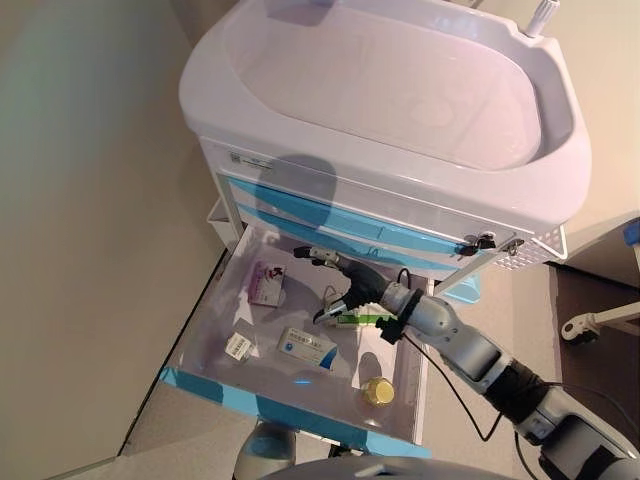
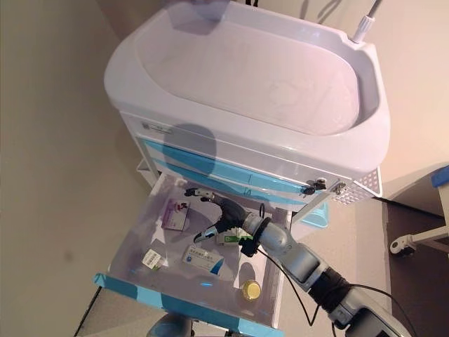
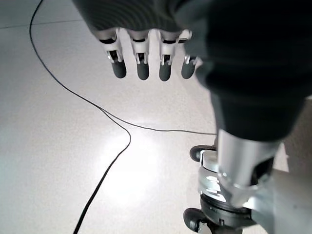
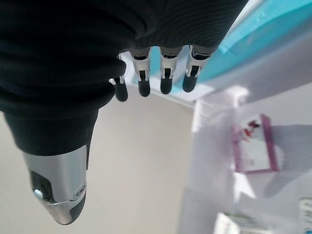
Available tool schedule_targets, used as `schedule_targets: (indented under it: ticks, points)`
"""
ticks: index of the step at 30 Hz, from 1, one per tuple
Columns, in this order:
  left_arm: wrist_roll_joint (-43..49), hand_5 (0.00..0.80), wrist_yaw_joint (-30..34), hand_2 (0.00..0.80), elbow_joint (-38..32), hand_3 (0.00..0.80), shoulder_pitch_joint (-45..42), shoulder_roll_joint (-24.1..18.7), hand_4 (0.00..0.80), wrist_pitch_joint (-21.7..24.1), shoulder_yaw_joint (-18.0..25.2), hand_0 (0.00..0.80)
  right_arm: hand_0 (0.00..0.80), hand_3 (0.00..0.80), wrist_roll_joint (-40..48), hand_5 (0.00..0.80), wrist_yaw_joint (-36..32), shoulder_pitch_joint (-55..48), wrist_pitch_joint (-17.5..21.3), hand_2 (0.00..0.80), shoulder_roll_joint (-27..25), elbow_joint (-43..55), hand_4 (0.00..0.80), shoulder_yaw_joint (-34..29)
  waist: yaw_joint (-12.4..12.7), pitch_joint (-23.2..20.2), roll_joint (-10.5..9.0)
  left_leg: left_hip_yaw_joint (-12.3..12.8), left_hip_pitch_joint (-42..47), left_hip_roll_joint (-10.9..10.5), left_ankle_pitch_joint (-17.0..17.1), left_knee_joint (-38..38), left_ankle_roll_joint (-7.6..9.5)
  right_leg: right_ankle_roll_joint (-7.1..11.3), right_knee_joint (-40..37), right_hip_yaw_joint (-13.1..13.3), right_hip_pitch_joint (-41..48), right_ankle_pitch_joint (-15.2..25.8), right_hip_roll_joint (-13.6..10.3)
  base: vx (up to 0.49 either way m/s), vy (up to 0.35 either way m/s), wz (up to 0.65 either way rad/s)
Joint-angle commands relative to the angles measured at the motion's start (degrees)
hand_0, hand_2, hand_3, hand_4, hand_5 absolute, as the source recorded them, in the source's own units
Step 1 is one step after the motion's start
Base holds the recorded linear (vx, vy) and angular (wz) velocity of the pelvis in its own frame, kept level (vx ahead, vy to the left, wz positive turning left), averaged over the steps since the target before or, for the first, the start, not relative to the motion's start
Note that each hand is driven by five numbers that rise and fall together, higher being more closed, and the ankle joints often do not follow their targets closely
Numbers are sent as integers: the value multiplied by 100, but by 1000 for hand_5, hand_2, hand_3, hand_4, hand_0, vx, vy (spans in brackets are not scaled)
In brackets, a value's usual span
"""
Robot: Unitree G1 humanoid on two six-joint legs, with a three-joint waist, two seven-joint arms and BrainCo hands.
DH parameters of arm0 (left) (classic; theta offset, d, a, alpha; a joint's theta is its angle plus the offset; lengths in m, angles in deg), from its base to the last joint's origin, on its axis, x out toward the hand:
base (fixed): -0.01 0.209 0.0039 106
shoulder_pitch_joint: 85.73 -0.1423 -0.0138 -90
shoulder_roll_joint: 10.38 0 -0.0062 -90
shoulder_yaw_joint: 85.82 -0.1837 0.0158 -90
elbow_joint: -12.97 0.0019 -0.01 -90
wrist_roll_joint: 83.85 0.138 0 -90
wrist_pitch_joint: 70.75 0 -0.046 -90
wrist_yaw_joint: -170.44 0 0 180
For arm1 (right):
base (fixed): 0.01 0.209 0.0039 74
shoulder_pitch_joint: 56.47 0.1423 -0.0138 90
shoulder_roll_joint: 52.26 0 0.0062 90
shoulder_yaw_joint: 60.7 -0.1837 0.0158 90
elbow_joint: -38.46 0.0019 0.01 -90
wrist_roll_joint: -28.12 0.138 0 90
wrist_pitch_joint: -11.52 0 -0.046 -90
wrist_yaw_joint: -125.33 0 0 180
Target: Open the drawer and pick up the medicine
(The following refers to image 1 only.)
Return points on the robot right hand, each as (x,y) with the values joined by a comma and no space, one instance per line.
(362,285)

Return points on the pink white medicine box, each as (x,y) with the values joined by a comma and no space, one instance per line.
(267,287)

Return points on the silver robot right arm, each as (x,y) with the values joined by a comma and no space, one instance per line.
(450,325)

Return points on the white green medicine box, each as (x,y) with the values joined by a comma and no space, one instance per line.
(365,317)

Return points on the blue white medicine box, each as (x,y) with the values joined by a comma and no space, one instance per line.
(305,347)

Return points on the yellow capped medicine bottle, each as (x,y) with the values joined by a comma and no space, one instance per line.
(377,391)

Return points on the black keys in lock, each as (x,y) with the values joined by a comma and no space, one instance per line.
(475,246)

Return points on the small white barcode box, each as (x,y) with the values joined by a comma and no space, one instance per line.
(239,346)

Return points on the silver cart latch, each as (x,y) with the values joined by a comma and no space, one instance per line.
(512,247)

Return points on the small white side bin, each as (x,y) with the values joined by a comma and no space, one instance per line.
(217,217)

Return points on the cart label sticker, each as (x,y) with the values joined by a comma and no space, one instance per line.
(250,161)

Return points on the grey robot torso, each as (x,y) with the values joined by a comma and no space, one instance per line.
(375,465)

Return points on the white medical trolley cart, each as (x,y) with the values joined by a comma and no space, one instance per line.
(350,100)

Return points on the white perforated side basket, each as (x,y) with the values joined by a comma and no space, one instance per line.
(545,247)

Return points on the silver robot left leg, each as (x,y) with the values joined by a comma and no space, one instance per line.
(265,445)

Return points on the blue bed corner bumper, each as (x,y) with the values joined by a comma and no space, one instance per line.
(632,234)

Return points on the metal IV pole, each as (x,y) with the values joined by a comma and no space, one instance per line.
(540,15)

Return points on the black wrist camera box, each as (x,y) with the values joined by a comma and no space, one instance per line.
(389,331)

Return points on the white hospital bed frame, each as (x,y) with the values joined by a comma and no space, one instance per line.
(620,312)

